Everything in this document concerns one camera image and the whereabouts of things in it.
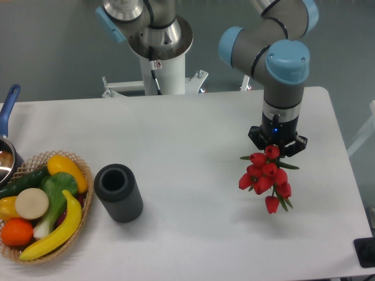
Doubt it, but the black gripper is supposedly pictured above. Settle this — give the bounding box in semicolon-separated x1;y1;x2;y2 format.
248;114;308;158

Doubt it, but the red tulip bouquet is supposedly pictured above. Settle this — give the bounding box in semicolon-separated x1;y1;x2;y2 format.
238;145;299;214

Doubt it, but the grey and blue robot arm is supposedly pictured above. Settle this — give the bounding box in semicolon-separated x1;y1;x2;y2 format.
96;1;319;157

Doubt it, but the black device at edge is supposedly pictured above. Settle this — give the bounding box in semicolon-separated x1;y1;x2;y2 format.
353;237;374;268

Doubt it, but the dark grey ribbed vase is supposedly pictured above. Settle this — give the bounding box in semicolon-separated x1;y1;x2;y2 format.
94;163;144;223

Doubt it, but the red fruit in basket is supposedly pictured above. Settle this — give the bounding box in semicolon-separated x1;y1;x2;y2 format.
55;194;86;227

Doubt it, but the yellow banana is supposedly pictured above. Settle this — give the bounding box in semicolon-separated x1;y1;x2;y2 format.
19;190;82;261

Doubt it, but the yellow lemon squash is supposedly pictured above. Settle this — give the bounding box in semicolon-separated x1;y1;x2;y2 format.
47;155;88;194

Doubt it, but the green bok choy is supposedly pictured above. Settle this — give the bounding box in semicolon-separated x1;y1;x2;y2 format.
33;172;77;240

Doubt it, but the green cucumber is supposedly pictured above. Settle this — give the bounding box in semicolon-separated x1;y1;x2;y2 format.
1;166;49;199

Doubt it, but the beige round bun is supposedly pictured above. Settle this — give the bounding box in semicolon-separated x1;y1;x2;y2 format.
15;188;49;220

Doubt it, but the yellow bell pepper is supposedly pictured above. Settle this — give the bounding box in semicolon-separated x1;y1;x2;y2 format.
0;196;20;221

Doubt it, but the orange fruit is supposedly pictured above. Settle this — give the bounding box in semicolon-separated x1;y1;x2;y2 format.
1;218;33;246

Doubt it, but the woven wicker basket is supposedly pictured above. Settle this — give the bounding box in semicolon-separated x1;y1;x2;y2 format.
1;150;94;264

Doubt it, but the white frame at right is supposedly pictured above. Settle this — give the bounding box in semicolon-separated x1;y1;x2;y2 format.
347;100;374;157

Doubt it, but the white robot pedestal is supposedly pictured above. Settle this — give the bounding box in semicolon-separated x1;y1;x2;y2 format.
101;14;209;98

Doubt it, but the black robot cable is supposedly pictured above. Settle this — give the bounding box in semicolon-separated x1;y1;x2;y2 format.
148;46;163;96

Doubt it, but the blue handled steel pot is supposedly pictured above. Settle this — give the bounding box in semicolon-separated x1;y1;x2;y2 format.
1;84;23;188

